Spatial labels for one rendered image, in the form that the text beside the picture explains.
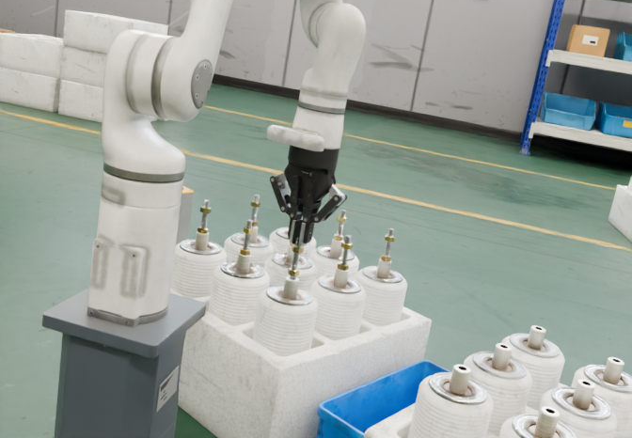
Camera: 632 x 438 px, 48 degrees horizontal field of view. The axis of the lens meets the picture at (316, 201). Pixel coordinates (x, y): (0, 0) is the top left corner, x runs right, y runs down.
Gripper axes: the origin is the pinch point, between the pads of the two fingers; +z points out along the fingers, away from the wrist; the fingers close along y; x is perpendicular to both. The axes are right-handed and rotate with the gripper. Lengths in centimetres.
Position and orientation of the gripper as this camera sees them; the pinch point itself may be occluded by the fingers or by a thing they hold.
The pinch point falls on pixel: (300, 232)
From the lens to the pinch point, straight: 108.7
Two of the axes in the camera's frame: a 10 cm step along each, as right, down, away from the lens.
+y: -8.5, -2.6, 4.6
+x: -5.0, 1.2, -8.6
